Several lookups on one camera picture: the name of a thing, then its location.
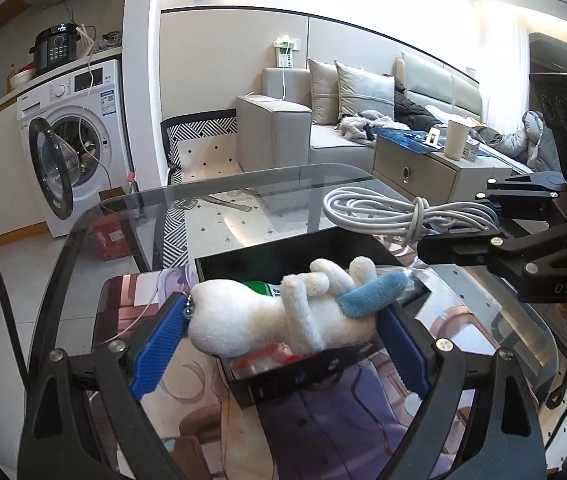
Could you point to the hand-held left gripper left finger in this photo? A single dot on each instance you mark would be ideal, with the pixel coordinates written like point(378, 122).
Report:
point(158, 350)

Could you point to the clear zip bag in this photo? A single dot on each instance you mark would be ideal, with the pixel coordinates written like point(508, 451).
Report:
point(263, 360)

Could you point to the white plush toy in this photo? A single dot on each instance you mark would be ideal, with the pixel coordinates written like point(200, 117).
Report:
point(243, 320)

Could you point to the white cup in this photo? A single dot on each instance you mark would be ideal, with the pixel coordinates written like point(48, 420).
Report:
point(457, 140)

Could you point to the beige side cabinet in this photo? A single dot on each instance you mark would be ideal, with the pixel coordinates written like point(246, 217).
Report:
point(428, 175)

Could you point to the grey fuzzy cloth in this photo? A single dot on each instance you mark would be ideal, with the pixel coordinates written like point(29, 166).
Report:
point(358, 125)

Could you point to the white washing machine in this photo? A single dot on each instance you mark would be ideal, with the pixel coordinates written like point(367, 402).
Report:
point(98, 110)

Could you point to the beige sofa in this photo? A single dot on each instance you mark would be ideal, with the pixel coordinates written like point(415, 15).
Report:
point(283, 130)

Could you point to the black jacket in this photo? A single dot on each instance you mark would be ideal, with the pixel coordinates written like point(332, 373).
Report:
point(413, 107)

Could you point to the blue cabinet mat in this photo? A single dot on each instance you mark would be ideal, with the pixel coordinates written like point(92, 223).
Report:
point(403, 136)

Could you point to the white curtain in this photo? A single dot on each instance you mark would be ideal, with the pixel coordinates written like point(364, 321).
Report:
point(506, 60)

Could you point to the grey puffer jacket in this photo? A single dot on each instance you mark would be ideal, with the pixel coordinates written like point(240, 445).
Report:
point(528, 140)

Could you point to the small white box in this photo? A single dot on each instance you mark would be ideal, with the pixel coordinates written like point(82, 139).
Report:
point(472, 150)

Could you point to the white bowl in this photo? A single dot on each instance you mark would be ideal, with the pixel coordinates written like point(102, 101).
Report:
point(20, 77)

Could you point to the green snack packet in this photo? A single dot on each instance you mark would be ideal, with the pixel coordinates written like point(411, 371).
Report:
point(263, 289)

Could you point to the black pressure cooker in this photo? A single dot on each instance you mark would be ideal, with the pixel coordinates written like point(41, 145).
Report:
point(55, 50)

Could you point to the black cardboard box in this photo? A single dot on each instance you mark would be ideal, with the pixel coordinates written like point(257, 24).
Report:
point(283, 382)

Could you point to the grey cushion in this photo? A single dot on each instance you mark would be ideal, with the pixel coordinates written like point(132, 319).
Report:
point(363, 90)

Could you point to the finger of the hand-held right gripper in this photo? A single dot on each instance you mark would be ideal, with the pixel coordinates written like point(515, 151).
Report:
point(458, 250)
point(523, 190)

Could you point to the small photo frame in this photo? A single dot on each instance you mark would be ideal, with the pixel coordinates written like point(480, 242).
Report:
point(433, 136)

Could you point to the red box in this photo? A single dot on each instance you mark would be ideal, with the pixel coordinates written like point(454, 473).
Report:
point(110, 237)

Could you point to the black-white patterned chair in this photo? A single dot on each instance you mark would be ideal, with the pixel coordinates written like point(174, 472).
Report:
point(198, 127)

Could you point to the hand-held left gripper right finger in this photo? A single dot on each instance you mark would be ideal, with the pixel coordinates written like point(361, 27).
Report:
point(406, 355)

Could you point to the beige cushion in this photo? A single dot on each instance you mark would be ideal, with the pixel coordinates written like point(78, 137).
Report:
point(323, 90)

